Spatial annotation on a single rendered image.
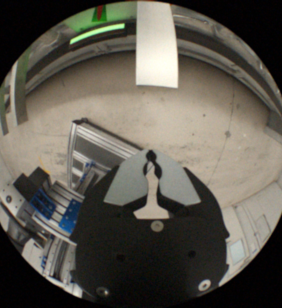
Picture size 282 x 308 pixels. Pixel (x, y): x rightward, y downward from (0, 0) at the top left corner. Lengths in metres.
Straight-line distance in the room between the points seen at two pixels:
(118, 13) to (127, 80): 0.74
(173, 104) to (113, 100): 0.55
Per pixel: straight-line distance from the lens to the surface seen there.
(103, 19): 0.35
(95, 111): 1.06
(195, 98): 1.06
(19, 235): 0.62
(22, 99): 0.25
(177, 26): 0.35
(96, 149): 0.92
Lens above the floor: 0.93
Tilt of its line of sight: 59 degrees down
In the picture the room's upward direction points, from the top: 174 degrees counter-clockwise
